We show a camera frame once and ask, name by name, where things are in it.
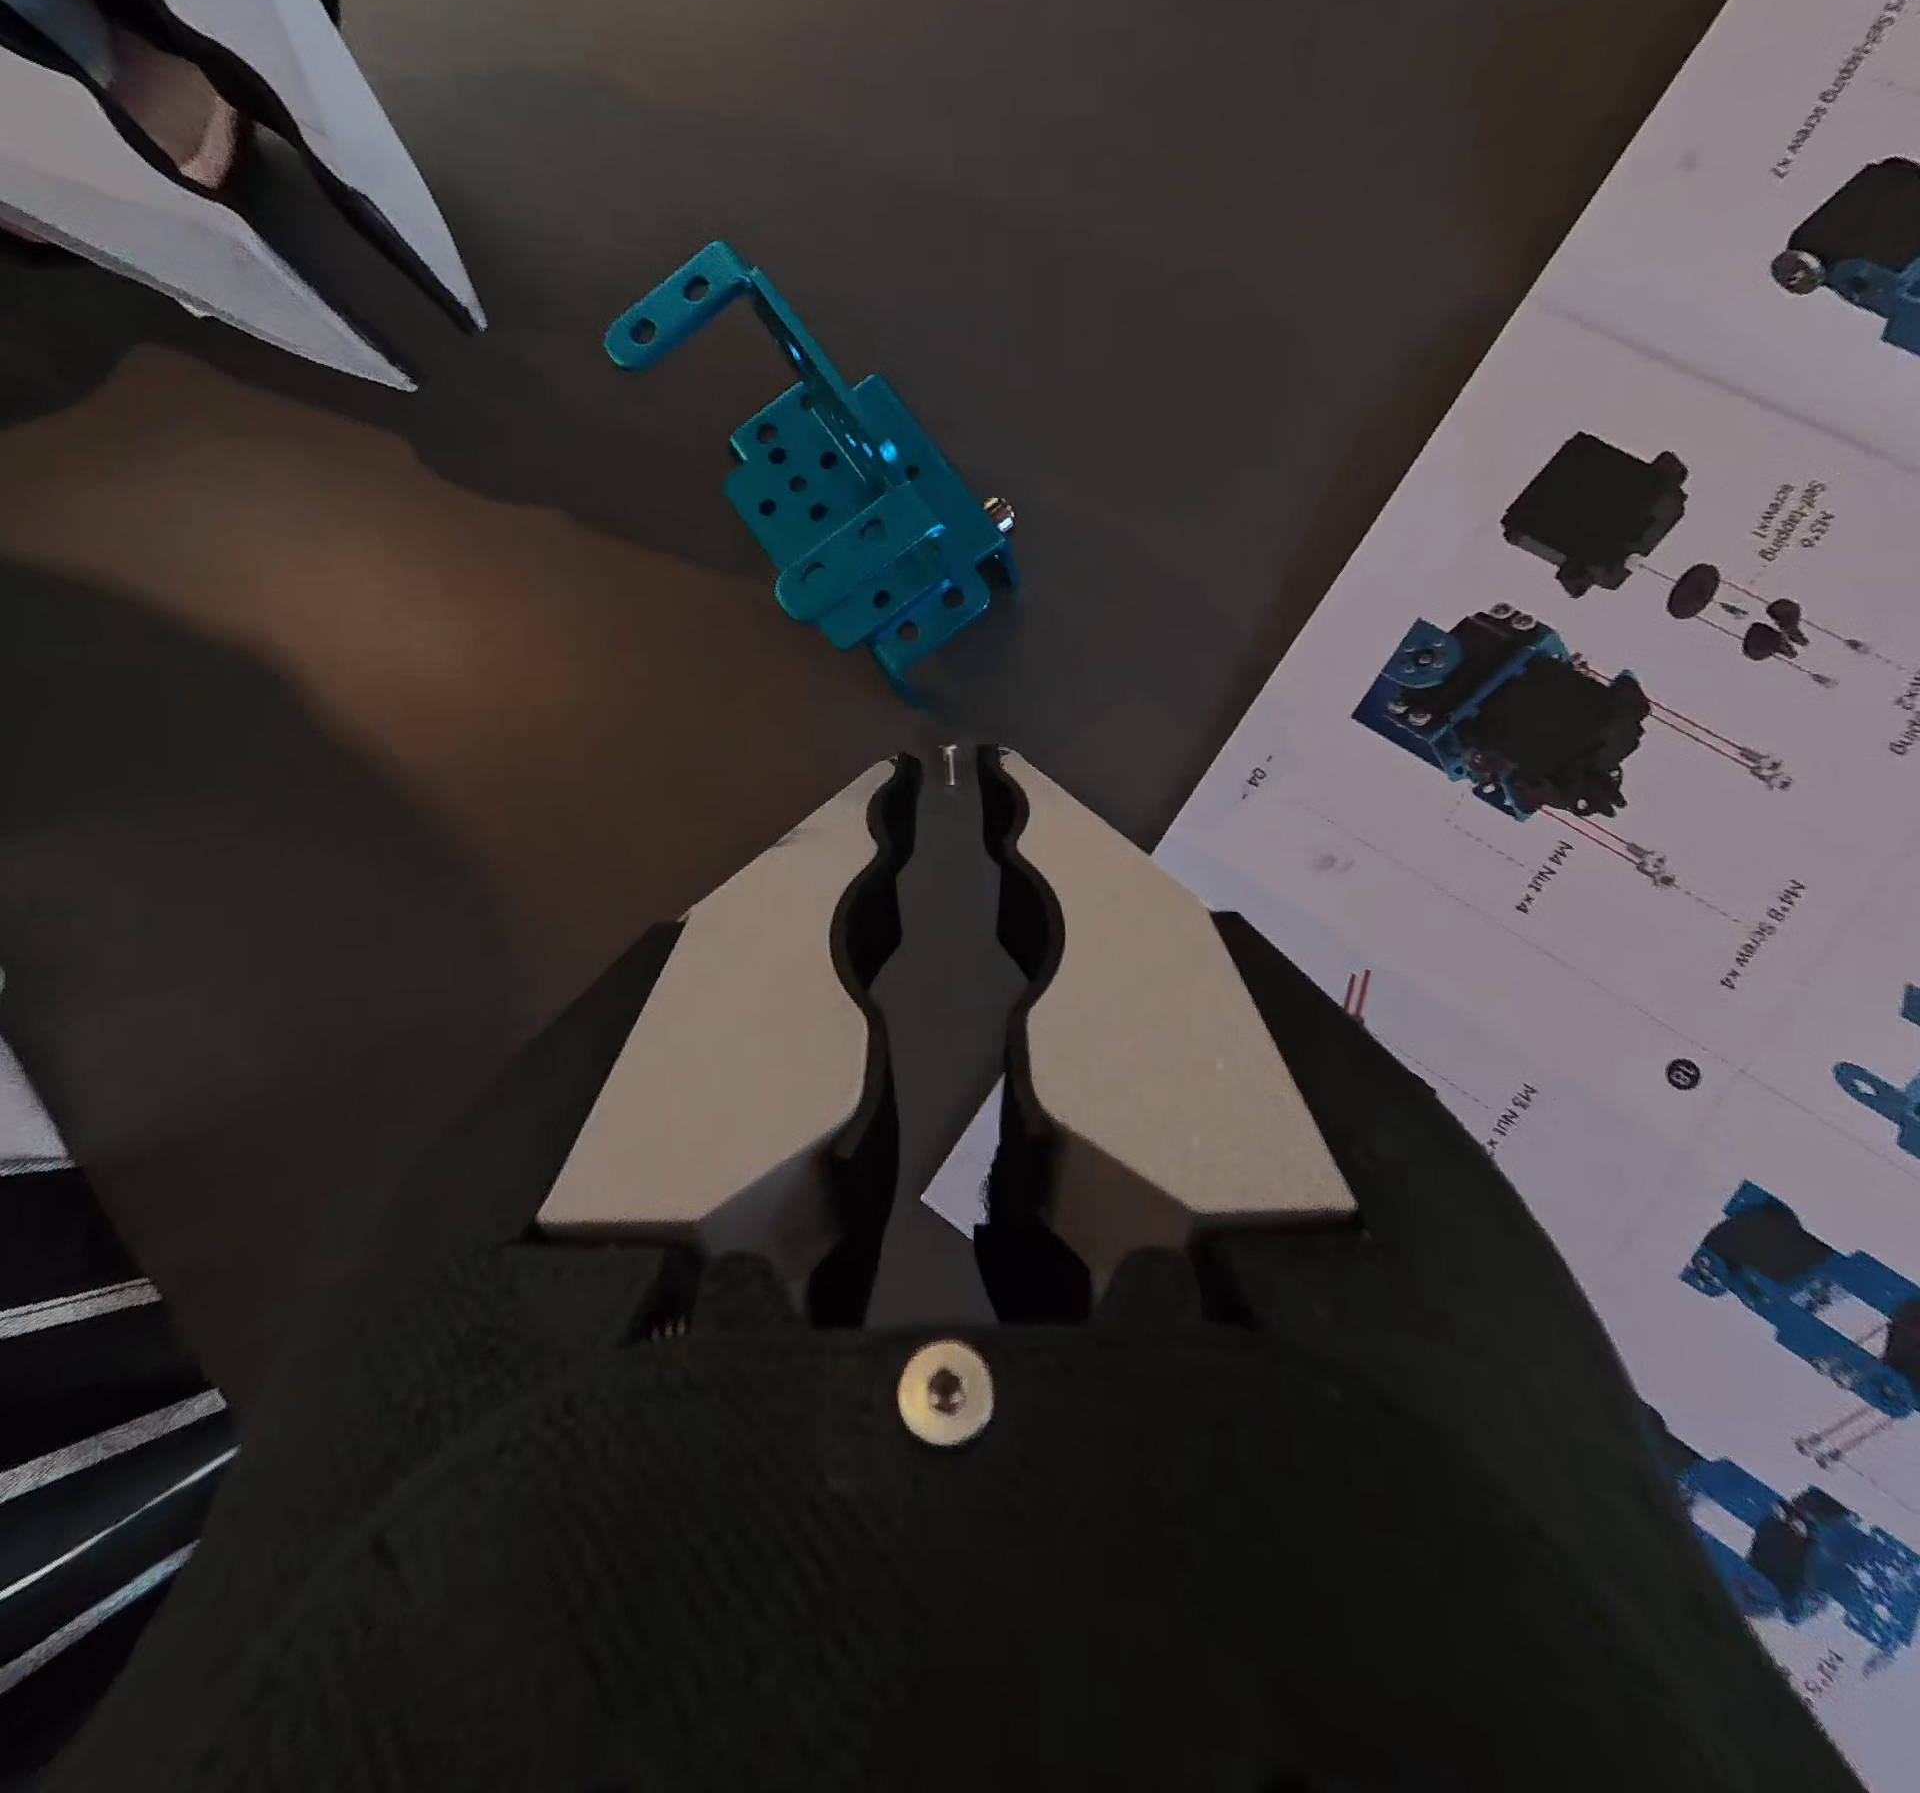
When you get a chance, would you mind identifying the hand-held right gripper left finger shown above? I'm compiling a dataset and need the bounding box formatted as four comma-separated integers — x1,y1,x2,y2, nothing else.
532,751,924,1320

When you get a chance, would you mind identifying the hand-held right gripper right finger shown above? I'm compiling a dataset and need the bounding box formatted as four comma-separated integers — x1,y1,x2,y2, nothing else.
975,746,1362,1316

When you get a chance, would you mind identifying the blue metal bracket assembly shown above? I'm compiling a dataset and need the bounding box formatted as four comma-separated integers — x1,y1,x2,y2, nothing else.
603,238,1025,711

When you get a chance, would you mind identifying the dark desk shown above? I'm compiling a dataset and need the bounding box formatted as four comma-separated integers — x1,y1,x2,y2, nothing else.
0,0,1824,1389

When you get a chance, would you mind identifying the person's striped black sweater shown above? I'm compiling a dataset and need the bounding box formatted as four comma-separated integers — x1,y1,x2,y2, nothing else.
0,1149,246,1726

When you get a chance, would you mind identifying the printed instruction sheet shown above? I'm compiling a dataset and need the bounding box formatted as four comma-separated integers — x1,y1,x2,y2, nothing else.
920,0,1920,1793

